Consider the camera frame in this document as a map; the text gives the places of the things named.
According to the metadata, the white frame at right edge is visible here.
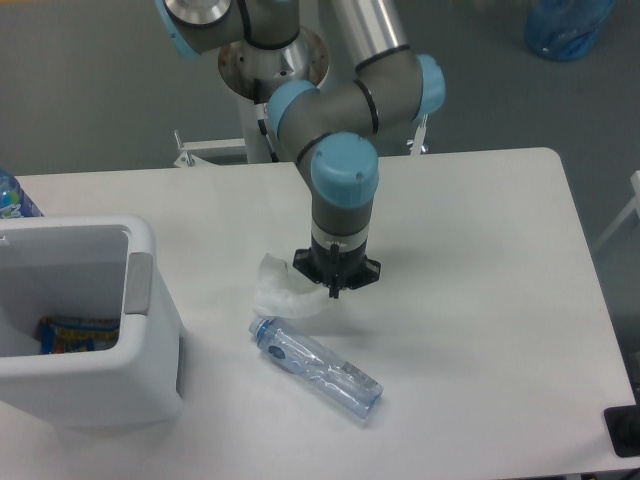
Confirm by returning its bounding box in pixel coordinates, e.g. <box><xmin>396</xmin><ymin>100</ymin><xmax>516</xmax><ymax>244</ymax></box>
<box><xmin>603</xmin><ymin>171</ymin><xmax>640</xmax><ymax>240</ymax></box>

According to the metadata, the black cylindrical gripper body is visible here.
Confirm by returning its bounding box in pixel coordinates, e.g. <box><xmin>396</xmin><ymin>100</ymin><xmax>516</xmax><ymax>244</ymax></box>
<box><xmin>293</xmin><ymin>239</ymin><xmax>381</xmax><ymax>290</ymax></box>

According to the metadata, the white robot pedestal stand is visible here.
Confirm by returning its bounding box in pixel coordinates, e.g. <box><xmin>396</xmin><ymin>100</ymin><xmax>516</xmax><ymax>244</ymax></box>
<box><xmin>172</xmin><ymin>29</ymin><xmax>431</xmax><ymax>169</ymax></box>

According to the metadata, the blue labelled water bottle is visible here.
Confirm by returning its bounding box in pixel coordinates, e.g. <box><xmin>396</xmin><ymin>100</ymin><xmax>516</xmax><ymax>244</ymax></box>
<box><xmin>0</xmin><ymin>169</ymin><xmax>44</xmax><ymax>219</ymax></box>

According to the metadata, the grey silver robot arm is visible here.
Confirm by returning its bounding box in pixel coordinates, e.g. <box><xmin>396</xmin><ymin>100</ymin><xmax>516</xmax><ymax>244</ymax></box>
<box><xmin>156</xmin><ymin>1</ymin><xmax>446</xmax><ymax>297</ymax></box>

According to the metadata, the clear blue plastic bottle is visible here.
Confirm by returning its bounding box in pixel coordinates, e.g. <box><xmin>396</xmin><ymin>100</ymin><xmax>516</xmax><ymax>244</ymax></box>
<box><xmin>249</xmin><ymin>315</ymin><xmax>384</xmax><ymax>424</ymax></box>

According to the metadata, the black device at table edge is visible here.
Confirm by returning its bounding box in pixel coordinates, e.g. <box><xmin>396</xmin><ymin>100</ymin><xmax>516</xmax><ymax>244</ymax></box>
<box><xmin>604</xmin><ymin>405</ymin><xmax>639</xmax><ymax>458</ymax></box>

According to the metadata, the white paper tissue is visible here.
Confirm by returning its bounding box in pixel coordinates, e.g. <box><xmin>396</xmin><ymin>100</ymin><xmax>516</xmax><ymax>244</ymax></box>
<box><xmin>253</xmin><ymin>253</ymin><xmax>332</xmax><ymax>319</ymax></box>

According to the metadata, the colourful snack wrapper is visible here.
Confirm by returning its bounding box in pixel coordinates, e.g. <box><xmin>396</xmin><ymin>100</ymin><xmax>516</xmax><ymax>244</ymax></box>
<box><xmin>39</xmin><ymin>317</ymin><xmax>120</xmax><ymax>355</ymax></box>

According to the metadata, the white plastic trash can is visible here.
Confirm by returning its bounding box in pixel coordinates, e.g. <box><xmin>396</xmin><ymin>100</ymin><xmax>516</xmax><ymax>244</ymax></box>
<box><xmin>1</xmin><ymin>215</ymin><xmax>186</xmax><ymax>428</ymax></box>

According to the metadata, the blue plastic bag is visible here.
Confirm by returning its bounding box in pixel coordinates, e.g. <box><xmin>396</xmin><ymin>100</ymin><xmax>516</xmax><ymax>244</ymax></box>
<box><xmin>524</xmin><ymin>0</ymin><xmax>616</xmax><ymax>61</ymax></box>

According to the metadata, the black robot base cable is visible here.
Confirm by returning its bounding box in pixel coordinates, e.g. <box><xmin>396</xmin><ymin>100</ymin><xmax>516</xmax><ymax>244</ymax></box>
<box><xmin>252</xmin><ymin>78</ymin><xmax>280</xmax><ymax>164</ymax></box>

